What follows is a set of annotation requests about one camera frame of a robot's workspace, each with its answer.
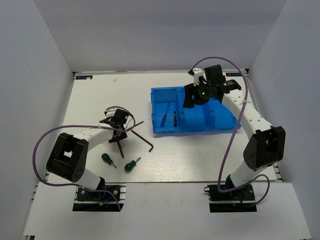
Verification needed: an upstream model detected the green stubby screwdriver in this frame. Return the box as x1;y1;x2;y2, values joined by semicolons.
101;153;117;169
124;157;141;173

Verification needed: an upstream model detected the corner label sticker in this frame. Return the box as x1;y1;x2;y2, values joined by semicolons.
225;72;242;77
75;75;93;80

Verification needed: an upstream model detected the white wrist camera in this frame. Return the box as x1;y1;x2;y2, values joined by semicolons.
187;68;205;85
104;107;117;118

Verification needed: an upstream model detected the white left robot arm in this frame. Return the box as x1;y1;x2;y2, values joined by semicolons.
46;108;130;200

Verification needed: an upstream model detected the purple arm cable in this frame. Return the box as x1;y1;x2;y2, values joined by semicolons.
191;57;270;206
34;106;137;211

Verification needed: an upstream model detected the medium brown hex key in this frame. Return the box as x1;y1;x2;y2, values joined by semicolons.
131;130;154;153

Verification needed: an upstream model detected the left corner label sticker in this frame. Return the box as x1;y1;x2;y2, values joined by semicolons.
75;75;93;80

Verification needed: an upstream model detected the black green precision screwdriver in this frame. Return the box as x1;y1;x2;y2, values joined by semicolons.
173;111;178;127

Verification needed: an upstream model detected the green stubby screwdriver right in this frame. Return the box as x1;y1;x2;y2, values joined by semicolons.
124;157;141;173

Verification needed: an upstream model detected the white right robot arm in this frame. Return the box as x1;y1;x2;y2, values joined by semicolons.
183;64;286;200

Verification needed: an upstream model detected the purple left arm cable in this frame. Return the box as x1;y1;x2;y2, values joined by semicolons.
34;106;137;211

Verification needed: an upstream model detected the small brown hex key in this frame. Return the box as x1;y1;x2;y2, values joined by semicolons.
125;121;144;132

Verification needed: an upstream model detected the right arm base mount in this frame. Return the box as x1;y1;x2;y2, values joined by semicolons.
203;184;257;213

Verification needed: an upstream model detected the large brown hex key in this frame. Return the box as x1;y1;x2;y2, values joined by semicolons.
116;140;125;159

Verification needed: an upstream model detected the right corner label sticker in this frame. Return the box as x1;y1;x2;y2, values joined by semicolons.
225;72;242;77

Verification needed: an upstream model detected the blue plastic compartment bin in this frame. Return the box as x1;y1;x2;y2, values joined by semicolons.
150;86;237;135

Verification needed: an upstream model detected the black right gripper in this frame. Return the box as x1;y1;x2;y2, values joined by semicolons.
182;80;213;109

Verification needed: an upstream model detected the blue handled precision screwdriver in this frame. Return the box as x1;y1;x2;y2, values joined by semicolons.
160;102;171;128

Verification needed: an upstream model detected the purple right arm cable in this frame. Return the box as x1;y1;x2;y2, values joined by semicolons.
191;57;270;206

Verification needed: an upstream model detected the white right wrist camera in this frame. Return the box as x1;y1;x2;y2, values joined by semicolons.
187;68;205;85

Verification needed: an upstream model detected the green stubby screwdriver left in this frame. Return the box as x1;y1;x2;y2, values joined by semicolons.
101;153;117;169

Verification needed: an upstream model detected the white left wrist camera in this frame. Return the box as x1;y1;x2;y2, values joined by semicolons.
104;107;117;118

